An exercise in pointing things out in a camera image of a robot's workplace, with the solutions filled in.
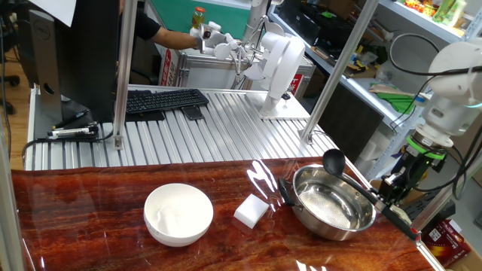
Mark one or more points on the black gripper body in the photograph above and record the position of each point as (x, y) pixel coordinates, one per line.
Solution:
(412, 169)

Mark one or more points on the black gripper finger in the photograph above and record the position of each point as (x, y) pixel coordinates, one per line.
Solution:
(402, 195)
(386, 188)

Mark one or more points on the white haptic control device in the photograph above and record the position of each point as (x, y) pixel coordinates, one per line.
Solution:
(282, 64)

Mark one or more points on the person bare forearm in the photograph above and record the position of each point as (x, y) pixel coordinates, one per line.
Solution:
(173, 38)

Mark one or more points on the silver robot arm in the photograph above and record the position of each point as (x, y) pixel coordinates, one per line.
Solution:
(452, 109)

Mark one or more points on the white ceramic bowl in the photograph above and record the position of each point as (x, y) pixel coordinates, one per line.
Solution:
(177, 214)

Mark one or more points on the person hand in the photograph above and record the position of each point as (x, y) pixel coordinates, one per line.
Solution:
(196, 40)

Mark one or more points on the yellow ball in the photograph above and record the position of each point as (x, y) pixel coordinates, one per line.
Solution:
(424, 175)

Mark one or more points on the brown cardboard box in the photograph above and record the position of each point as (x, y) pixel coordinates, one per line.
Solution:
(416, 196)

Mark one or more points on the black plastic case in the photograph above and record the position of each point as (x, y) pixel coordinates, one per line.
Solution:
(437, 211)

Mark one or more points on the red printed carton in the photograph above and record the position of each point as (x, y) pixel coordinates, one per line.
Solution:
(444, 241)

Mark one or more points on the green cloth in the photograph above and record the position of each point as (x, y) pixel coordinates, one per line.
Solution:
(397, 102)

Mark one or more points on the white sponge block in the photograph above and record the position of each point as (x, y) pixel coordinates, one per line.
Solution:
(250, 211)

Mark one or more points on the white metal shelf rack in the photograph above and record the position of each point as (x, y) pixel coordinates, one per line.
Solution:
(414, 22)

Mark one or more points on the black smartphone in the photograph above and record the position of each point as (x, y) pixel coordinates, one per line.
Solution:
(193, 113)

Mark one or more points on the silver aluminium flight case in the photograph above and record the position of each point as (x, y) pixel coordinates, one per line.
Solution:
(211, 71)

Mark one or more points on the black keyboard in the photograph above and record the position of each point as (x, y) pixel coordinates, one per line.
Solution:
(165, 101)

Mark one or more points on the red and white sign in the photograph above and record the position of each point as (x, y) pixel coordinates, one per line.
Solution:
(167, 66)

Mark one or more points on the black flat pad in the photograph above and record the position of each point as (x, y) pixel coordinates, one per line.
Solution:
(145, 116)

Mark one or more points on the glass jar orange lid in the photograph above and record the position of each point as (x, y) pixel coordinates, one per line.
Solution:
(198, 17)

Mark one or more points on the black shirt sleeve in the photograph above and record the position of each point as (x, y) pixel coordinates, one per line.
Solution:
(145, 24)

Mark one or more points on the wood pattern table mat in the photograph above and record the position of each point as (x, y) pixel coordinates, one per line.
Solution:
(94, 233)

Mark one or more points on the white marker pen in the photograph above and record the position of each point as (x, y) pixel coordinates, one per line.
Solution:
(73, 132)

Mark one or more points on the black pen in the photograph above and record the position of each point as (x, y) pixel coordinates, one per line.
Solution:
(71, 119)

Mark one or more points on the black computer monitor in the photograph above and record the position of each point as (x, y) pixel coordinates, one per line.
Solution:
(86, 56)

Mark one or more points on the white paper sheet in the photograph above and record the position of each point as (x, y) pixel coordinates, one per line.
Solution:
(52, 10)

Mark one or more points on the black office chair base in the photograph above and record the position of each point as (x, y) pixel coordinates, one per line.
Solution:
(9, 81)

